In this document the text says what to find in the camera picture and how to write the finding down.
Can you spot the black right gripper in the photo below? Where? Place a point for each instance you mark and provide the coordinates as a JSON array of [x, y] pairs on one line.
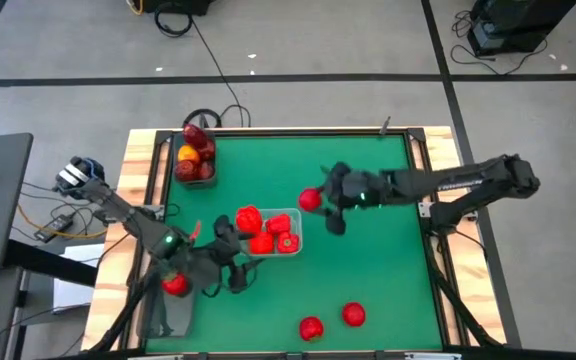
[[355, 189]]

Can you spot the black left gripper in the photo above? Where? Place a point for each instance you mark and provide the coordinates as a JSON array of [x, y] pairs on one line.
[[208, 265]]

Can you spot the dark red apple with stem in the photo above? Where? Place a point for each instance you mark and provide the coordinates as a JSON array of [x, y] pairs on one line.
[[185, 171]]

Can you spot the yellow orange apple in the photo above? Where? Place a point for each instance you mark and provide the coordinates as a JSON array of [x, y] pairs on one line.
[[188, 154]]

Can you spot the dark maroon apple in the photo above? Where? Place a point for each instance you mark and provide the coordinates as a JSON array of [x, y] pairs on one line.
[[194, 135]]

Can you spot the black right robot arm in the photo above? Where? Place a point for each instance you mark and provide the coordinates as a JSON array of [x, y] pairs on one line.
[[468, 182]]

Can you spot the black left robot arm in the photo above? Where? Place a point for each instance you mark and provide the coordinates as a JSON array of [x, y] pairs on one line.
[[118, 210]]

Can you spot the small red tag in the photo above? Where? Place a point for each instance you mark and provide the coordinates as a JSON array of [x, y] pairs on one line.
[[196, 230]]

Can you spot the clear plastic basket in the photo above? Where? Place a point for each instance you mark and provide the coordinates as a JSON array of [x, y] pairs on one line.
[[296, 220]]

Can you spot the clear bin of mixed fruit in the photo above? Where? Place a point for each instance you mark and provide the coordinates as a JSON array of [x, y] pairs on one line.
[[195, 184]]

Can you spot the grey plastic basket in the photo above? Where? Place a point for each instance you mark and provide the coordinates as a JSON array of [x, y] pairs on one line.
[[168, 320]]

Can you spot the white sheet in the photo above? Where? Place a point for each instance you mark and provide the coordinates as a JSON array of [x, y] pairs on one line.
[[75, 295]]

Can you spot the black power adapter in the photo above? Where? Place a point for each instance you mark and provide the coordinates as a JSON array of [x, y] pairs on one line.
[[55, 225]]

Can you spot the black equipment box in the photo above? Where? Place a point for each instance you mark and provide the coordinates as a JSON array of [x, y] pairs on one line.
[[518, 25]]

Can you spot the black aluminium table frame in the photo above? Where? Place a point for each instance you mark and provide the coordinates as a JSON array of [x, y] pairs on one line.
[[293, 132]]

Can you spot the silver metal mounting bracket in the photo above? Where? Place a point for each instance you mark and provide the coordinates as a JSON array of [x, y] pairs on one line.
[[153, 211], [424, 210]]

